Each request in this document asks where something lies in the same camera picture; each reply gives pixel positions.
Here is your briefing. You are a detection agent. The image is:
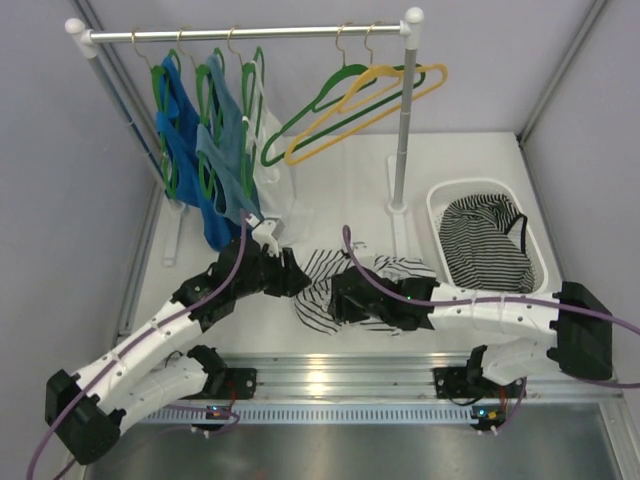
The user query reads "white black striped tank top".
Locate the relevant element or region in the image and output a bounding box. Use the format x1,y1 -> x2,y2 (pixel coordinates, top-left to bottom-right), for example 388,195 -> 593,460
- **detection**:
293,249 -> 436,335

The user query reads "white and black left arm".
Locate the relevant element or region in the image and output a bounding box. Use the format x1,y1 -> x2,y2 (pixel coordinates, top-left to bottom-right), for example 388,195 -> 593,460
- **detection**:
45,239 -> 311,465

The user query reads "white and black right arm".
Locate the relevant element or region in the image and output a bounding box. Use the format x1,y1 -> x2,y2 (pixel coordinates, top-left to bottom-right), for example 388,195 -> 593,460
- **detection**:
328,267 -> 613,397

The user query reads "teal blue tank top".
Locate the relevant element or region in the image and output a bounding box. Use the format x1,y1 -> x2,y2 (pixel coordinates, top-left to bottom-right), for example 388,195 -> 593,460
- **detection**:
204,54 -> 262,225

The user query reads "dark striped tank top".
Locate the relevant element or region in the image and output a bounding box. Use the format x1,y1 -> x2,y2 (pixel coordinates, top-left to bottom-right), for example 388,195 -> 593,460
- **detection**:
438,193 -> 535,293

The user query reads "green hanger with blue top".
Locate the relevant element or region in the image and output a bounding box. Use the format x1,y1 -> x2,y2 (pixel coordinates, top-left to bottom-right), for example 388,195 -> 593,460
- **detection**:
130,30 -> 179,200

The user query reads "green hanger with teal top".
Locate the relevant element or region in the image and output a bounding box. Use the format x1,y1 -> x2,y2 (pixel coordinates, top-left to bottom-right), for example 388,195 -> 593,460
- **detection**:
177,27 -> 226,203

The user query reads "yellow hanger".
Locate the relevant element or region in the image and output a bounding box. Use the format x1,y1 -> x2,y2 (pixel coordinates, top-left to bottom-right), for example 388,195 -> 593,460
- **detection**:
283,9 -> 449,166

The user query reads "white laundry basket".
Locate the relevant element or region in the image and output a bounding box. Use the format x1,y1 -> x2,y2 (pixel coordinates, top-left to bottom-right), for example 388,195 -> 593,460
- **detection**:
424,177 -> 548,293

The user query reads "silver clothes rack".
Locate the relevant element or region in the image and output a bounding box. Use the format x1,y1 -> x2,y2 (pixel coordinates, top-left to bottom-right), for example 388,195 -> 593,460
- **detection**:
65,7 -> 424,256

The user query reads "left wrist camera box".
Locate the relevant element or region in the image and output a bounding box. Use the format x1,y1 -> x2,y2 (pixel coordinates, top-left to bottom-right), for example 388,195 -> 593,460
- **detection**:
246,215 -> 284,257

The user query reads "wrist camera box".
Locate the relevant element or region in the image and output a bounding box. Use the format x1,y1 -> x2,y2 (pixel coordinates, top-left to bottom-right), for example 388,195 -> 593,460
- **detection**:
246,215 -> 284,257
351,241 -> 375,262

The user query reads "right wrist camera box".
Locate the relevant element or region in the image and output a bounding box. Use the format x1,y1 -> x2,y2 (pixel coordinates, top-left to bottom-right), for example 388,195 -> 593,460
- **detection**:
351,241 -> 375,262

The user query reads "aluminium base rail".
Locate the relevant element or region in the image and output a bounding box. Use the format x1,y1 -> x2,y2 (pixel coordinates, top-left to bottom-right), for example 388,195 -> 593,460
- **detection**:
117,352 -> 621,401

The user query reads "perforated cable tray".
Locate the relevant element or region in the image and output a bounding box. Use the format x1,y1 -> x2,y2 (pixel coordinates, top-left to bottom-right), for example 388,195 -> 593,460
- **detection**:
134,404 -> 506,426

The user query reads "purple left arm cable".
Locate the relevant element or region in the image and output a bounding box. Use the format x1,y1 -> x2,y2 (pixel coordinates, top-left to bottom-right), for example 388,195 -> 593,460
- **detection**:
30,208 -> 261,480

